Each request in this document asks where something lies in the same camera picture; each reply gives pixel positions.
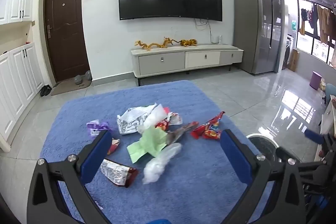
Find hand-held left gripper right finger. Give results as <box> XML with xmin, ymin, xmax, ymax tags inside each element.
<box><xmin>220</xmin><ymin>129</ymin><xmax>307</xmax><ymax>224</ymax></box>

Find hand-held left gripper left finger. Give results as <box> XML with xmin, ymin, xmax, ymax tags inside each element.
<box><xmin>26</xmin><ymin>130</ymin><xmax>113</xmax><ymax>224</ymax></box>

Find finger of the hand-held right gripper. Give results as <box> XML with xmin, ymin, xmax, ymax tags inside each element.
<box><xmin>304</xmin><ymin>129</ymin><xmax>336</xmax><ymax>154</ymax></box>
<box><xmin>275</xmin><ymin>148</ymin><xmax>326</xmax><ymax>170</ymax></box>

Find round white-rimmed trash bin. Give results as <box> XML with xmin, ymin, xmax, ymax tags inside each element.
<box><xmin>246</xmin><ymin>133</ymin><xmax>280</xmax><ymax>161</ymax></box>

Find small red white wrapper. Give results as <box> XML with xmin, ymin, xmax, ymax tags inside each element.
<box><xmin>106</xmin><ymin>138</ymin><xmax>121</xmax><ymax>156</ymax></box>

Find red snack packet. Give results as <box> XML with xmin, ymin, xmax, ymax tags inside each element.
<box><xmin>191</xmin><ymin>111</ymin><xmax>226</xmax><ymax>141</ymax></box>

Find green paper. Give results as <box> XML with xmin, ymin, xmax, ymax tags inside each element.
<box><xmin>127</xmin><ymin>126</ymin><xmax>171</xmax><ymax>164</ymax></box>

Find red and white wrapper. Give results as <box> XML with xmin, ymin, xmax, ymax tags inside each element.
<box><xmin>164</xmin><ymin>107</ymin><xmax>183</xmax><ymax>126</ymax></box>

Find white plastic bag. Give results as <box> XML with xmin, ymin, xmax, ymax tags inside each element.
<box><xmin>136</xmin><ymin>103</ymin><xmax>168</xmax><ymax>134</ymax></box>

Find white side table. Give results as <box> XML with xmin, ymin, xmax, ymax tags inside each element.
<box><xmin>320</xmin><ymin>95</ymin><xmax>336</xmax><ymax>136</ymax></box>

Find silver and red wrapper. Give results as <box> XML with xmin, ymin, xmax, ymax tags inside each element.
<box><xmin>100</xmin><ymin>159</ymin><xmax>139</xmax><ymax>188</ymax></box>

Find purple wrapper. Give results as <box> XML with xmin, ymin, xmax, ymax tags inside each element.
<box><xmin>87</xmin><ymin>120</ymin><xmax>110</xmax><ymax>137</ymax></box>

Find blue fluffy rug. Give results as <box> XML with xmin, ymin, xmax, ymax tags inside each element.
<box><xmin>39</xmin><ymin>80</ymin><xmax>276</xmax><ymax>224</ymax></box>

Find white printed wrapper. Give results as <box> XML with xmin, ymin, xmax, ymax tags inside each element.
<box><xmin>116</xmin><ymin>104</ymin><xmax>158</xmax><ymax>135</ymax></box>

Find purple stool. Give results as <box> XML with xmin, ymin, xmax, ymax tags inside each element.
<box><xmin>310</xmin><ymin>71</ymin><xmax>322</xmax><ymax>90</ymax></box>

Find dark brown wrapper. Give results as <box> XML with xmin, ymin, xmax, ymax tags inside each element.
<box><xmin>164</xmin><ymin>122</ymin><xmax>200</xmax><ymax>147</ymax></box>

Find clear plastic bag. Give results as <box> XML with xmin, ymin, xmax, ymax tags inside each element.
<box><xmin>142</xmin><ymin>143</ymin><xmax>182</xmax><ymax>185</ymax></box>

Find red paper wrapper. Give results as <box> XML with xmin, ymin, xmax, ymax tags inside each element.
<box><xmin>155</xmin><ymin>120</ymin><xmax>169</xmax><ymax>131</ymax></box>

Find brown doormat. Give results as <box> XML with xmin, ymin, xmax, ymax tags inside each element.
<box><xmin>51</xmin><ymin>80</ymin><xmax>91</xmax><ymax>96</ymax></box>

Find brown cardboard panel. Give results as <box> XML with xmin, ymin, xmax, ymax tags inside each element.
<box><xmin>287</xmin><ymin>49</ymin><xmax>300</xmax><ymax>71</ymax></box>

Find black shoes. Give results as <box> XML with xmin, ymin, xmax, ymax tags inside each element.
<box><xmin>40</xmin><ymin>84</ymin><xmax>52</xmax><ymax>97</ymax></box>

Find washing machine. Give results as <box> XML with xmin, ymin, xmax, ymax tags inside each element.
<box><xmin>284</xmin><ymin>34</ymin><xmax>293</xmax><ymax>66</ymax></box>

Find black framed window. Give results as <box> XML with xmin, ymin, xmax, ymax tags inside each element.
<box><xmin>295</xmin><ymin>0</ymin><xmax>336</xmax><ymax>67</ymax></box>

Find white base cabinet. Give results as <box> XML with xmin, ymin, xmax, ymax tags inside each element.
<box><xmin>0</xmin><ymin>42</ymin><xmax>45</xmax><ymax>140</ymax></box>

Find tan hanging garment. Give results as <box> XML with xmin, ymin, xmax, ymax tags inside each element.
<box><xmin>316</xmin><ymin>4</ymin><xmax>333</xmax><ymax>42</ymax></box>

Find white grey television console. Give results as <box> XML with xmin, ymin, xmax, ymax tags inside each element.
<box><xmin>131</xmin><ymin>43</ymin><xmax>244</xmax><ymax>86</ymax></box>

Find dark hanging garment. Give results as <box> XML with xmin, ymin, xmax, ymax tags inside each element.
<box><xmin>300</xmin><ymin>7</ymin><xmax>315</xmax><ymax>36</ymax></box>

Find grey refrigerator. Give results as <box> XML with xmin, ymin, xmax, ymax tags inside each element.
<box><xmin>233</xmin><ymin>0</ymin><xmax>285</xmax><ymax>75</ymax></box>

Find brown entrance door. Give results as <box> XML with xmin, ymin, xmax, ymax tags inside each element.
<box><xmin>43</xmin><ymin>0</ymin><xmax>91</xmax><ymax>83</ymax></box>

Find black wall cable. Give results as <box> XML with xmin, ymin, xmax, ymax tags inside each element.
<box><xmin>194</xmin><ymin>18</ymin><xmax>213</xmax><ymax>43</ymax></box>

